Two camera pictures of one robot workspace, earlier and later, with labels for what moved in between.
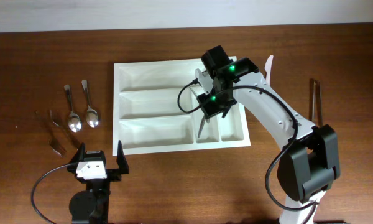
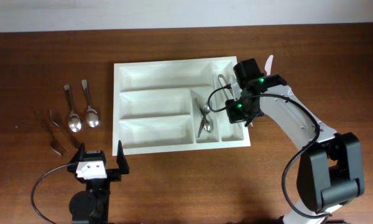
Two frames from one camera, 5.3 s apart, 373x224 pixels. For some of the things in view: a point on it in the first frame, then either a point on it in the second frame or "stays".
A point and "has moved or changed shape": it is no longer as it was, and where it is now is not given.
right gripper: x=208 y=107 to x=234 y=115
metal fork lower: x=56 y=146 stays
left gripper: x=115 y=173 stays
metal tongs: x=315 y=102 has moved or changed shape
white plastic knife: x=268 y=68 stays
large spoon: x=92 y=115 stays
